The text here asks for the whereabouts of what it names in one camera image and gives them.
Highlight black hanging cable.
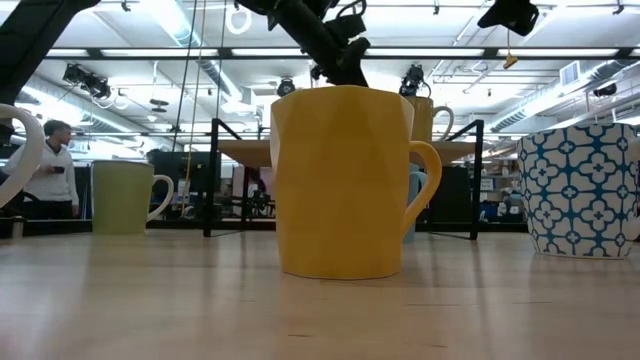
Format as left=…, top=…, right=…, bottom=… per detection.
left=171, top=0, right=199, bottom=152

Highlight white mug blue floral pattern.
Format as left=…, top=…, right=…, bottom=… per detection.
left=516, top=122, right=640, bottom=260

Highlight mustard mug white handle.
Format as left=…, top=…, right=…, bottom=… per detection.
left=403, top=95, right=455, bottom=144

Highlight light blue mug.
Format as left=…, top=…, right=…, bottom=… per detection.
left=402, top=163, right=429, bottom=245

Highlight teal mug white handle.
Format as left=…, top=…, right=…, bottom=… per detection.
left=0, top=102, right=46, bottom=209

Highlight yellow hanging rope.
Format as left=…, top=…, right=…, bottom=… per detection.
left=180, top=0, right=207, bottom=216

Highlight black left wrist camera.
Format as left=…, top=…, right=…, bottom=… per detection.
left=323, top=0, right=372, bottom=51

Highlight green mug white handle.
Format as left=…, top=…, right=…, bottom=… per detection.
left=91, top=159, right=175, bottom=236

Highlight yellow hanging tag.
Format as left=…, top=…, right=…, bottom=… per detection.
left=502, top=27, right=520, bottom=70

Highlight wooden shelf black metal legs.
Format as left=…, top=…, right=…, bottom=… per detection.
left=202, top=118, right=486, bottom=241

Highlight yellow faceted mug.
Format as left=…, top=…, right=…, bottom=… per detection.
left=269, top=84, right=444, bottom=281

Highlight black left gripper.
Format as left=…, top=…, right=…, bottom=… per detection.
left=284, top=12, right=370, bottom=87

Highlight black spotlight cluster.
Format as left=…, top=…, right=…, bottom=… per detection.
left=62, top=63, right=112, bottom=101

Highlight black background cabinet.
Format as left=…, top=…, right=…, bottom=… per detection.
left=149, top=150, right=221, bottom=221

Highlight white ceiling air vent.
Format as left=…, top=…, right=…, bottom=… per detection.
left=558, top=60, right=582, bottom=87

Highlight black table frame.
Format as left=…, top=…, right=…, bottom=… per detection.
left=0, top=214, right=640, bottom=242

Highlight white hanging ring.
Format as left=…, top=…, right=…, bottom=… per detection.
left=224, top=4, right=254, bottom=36

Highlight black hanging ceiling device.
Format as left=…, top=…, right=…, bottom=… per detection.
left=398, top=63, right=426, bottom=97

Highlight overhead rig crossbar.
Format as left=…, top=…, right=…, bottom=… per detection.
left=0, top=45, right=640, bottom=62

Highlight person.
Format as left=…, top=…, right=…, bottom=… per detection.
left=2, top=119, right=81, bottom=221

